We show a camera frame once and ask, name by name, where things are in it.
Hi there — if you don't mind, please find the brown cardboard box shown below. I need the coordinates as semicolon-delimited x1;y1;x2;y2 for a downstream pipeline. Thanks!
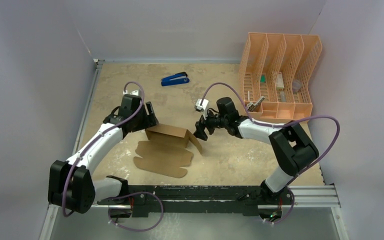
133;123;203;179

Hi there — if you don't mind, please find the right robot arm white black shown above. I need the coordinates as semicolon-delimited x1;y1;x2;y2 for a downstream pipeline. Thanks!
193;97;319;204

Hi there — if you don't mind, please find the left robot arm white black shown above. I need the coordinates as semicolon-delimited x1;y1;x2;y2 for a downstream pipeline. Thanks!
47;94;159;214

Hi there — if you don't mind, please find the black white patterned clip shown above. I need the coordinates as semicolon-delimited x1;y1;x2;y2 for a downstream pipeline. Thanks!
246;96;266;112

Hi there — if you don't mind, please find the blue black stapler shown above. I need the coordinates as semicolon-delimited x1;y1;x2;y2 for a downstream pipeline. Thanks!
160;72;190;87

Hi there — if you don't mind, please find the green item in organizer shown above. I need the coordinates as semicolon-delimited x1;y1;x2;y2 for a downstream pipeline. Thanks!
260;74;266;83

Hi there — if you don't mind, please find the orange plastic file organizer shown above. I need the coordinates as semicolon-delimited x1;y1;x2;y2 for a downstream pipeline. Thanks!
238;32;323;123

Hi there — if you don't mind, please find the grey round item in organizer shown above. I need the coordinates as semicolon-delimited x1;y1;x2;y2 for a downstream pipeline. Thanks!
291;79;303;94

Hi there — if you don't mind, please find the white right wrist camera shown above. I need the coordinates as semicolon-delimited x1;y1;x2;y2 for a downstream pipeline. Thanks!
194;98;209;113

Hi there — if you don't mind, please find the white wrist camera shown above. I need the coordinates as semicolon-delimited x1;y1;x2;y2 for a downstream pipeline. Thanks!
123;89;142;97
194;98;209;113

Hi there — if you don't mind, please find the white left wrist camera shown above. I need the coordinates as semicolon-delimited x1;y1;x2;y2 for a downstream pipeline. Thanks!
123;89;142;97

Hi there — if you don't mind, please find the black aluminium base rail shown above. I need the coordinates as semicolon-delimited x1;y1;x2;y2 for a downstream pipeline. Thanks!
47;184;341;220

